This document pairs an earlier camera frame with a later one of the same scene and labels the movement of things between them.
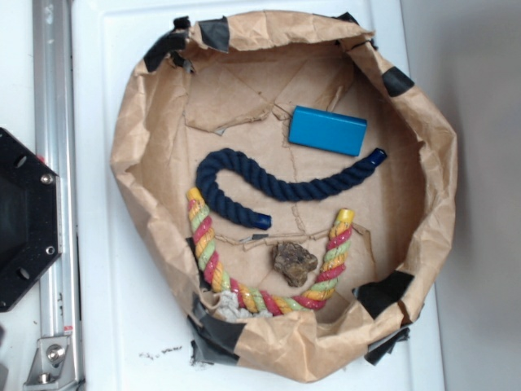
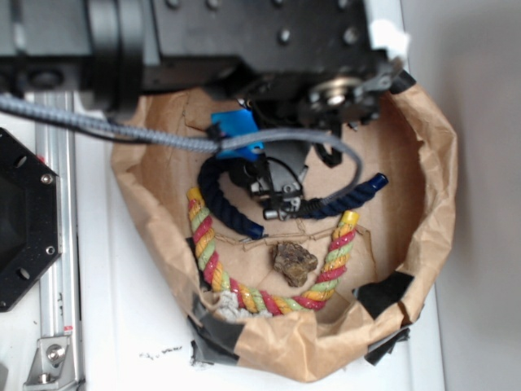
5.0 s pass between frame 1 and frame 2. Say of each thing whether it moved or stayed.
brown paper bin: stayed
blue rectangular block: moved
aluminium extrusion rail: stayed
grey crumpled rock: stayed
